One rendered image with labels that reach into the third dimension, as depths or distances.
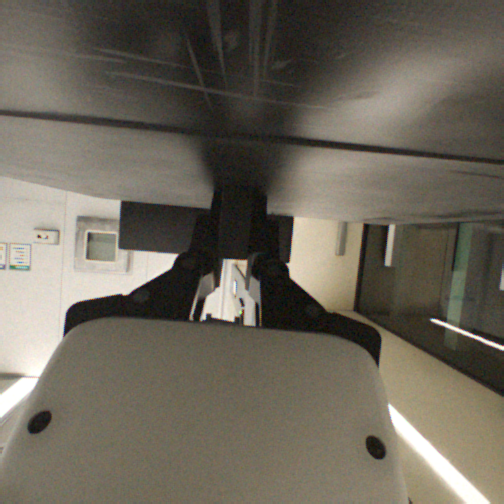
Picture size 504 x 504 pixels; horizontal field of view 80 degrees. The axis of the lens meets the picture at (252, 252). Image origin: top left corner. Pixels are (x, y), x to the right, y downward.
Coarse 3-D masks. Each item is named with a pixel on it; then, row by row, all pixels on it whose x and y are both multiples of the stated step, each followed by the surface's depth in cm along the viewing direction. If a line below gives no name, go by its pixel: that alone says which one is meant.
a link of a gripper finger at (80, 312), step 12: (84, 300) 11; (96, 300) 11; (108, 300) 11; (120, 300) 11; (72, 312) 11; (84, 312) 11; (96, 312) 11; (108, 312) 11; (120, 312) 11; (72, 324) 10
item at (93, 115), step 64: (0, 0) 3; (64, 0) 3; (128, 0) 3; (192, 0) 2; (256, 0) 2; (320, 0) 2; (384, 0) 2; (448, 0) 2; (0, 64) 4; (64, 64) 4; (128, 64) 4; (192, 64) 3; (256, 64) 3; (320, 64) 3; (384, 64) 3; (448, 64) 3; (0, 128) 7; (64, 128) 6; (128, 128) 6; (192, 128) 6; (256, 128) 5; (320, 128) 5; (384, 128) 5; (448, 128) 5; (128, 192) 19; (192, 192) 16; (256, 192) 13; (320, 192) 12; (384, 192) 10; (448, 192) 9
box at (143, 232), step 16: (128, 208) 47; (144, 208) 47; (160, 208) 48; (176, 208) 48; (192, 208) 48; (128, 224) 47; (144, 224) 48; (160, 224) 48; (176, 224) 48; (192, 224) 48; (288, 224) 49; (128, 240) 48; (144, 240) 48; (160, 240) 48; (176, 240) 48; (288, 240) 50; (288, 256) 50
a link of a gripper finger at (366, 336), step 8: (328, 312) 12; (328, 320) 12; (336, 320) 11; (344, 320) 11; (352, 320) 11; (296, 328) 12; (328, 328) 11; (336, 328) 11; (344, 328) 11; (352, 328) 11; (360, 328) 11; (368, 328) 11; (344, 336) 11; (352, 336) 11; (360, 336) 11; (368, 336) 11; (376, 336) 11; (360, 344) 11; (368, 344) 11; (376, 344) 11; (368, 352) 11; (376, 352) 11; (376, 360) 10
